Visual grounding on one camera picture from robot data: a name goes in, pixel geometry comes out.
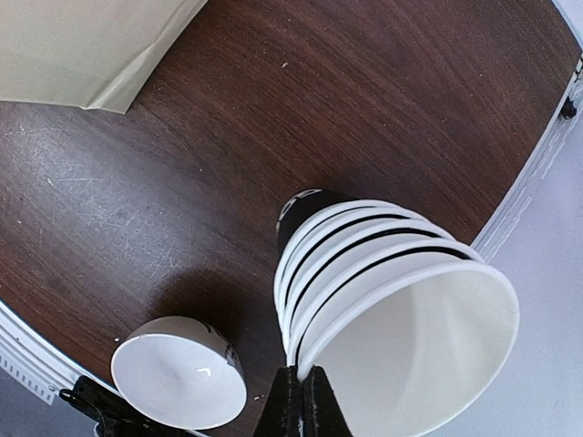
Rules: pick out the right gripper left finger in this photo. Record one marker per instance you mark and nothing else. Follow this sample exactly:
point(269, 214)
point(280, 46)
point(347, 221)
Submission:
point(282, 409)

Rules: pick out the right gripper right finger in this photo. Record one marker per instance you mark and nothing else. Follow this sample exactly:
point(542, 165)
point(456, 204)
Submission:
point(321, 413)

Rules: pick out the kraft paper takeout bag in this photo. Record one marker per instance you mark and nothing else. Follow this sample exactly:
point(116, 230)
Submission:
point(86, 54)

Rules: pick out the white ceramic bowl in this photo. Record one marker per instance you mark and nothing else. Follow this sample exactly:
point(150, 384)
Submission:
point(180, 372)

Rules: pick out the stack of paper cups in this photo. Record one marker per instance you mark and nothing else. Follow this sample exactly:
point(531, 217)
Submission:
point(410, 325)

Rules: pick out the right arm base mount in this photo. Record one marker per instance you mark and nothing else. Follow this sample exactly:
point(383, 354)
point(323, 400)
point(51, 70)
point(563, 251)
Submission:
point(113, 415)

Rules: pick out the aluminium front rail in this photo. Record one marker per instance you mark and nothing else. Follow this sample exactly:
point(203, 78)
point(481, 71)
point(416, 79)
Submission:
point(33, 362)

